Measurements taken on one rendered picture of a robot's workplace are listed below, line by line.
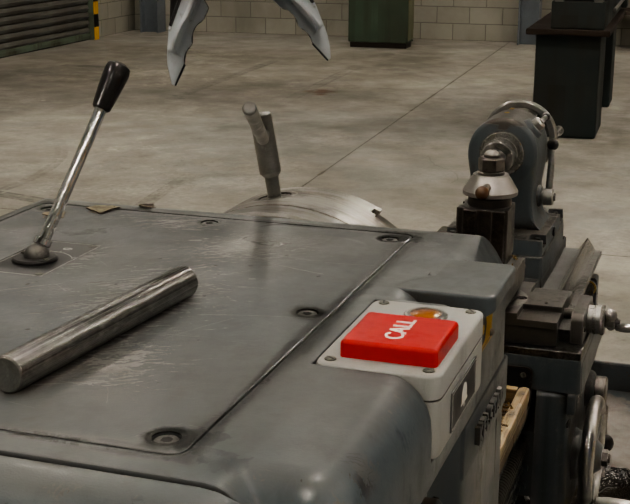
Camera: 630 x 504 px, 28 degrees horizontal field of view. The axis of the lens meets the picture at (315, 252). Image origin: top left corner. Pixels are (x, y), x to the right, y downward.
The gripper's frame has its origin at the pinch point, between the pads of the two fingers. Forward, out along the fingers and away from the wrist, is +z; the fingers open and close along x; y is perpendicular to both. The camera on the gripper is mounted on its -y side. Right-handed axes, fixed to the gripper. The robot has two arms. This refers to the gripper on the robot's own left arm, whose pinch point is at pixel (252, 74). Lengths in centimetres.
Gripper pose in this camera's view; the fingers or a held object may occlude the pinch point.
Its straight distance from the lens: 122.1
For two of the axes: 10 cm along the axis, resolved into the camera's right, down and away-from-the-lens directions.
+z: 1.6, 9.7, 2.0
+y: 0.4, 2.0, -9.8
